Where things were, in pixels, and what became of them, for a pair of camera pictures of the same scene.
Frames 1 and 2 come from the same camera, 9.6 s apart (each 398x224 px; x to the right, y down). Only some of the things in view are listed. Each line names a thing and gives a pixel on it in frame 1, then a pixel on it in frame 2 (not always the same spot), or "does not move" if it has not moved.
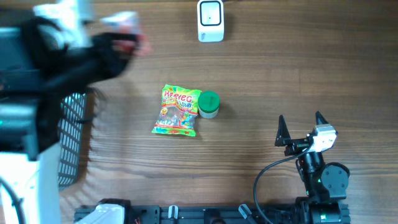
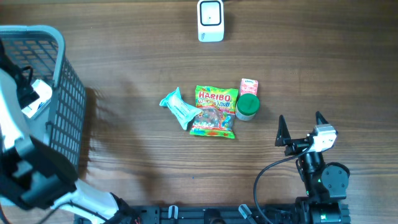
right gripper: [283, 139] does not move
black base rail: [156, 214] does not move
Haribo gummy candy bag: [179, 107] → [217, 117]
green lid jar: [208, 104] → [247, 107]
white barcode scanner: [211, 27] does not move
